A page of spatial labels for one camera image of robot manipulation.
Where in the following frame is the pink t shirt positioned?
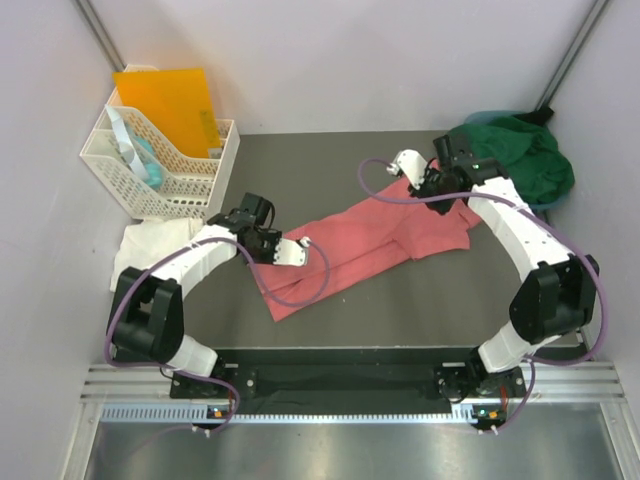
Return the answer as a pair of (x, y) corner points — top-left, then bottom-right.
(257, 198), (481, 322)

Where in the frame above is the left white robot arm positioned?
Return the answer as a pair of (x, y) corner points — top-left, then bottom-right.
(105, 193), (282, 397)

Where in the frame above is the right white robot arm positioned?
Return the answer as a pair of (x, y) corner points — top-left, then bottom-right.
(393, 135), (598, 396)

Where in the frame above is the blue laundry basket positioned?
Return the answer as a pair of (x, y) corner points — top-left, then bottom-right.
(462, 109), (571, 214)

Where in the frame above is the green t shirt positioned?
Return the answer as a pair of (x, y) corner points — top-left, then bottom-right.
(447, 113), (575, 205)

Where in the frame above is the white folded t shirt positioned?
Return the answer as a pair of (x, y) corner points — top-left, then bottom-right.
(110, 218), (204, 293)

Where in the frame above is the dark grey table mat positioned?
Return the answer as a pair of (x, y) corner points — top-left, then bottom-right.
(184, 131), (520, 348)

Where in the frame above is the orange plastic board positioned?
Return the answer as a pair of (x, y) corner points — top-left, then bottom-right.
(113, 68), (222, 158)

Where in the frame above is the white perforated desk organizer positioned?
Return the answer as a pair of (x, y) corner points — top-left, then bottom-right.
(80, 66), (240, 220)

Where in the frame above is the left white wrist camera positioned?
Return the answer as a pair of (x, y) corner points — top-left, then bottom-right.
(272, 237), (311, 267)

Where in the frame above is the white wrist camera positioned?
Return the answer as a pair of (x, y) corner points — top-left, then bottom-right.
(386, 149), (429, 190)
(272, 237), (311, 267)

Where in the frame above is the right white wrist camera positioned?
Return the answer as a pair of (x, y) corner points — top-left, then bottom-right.
(386, 149), (429, 190)

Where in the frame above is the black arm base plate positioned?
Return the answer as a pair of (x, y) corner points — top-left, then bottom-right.
(169, 347), (529, 416)

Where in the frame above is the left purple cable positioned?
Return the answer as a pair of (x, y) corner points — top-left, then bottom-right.
(103, 237), (332, 431)

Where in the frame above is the purple cable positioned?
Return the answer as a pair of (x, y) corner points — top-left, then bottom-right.
(103, 237), (332, 431)
(357, 158), (610, 434)

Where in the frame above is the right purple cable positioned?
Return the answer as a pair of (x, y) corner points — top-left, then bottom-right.
(357, 158), (610, 434)

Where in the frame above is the grey slotted cable duct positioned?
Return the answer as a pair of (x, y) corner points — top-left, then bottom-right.
(100, 403), (500, 425)

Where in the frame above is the aluminium frame rail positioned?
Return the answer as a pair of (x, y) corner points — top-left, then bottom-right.
(71, 0), (126, 72)

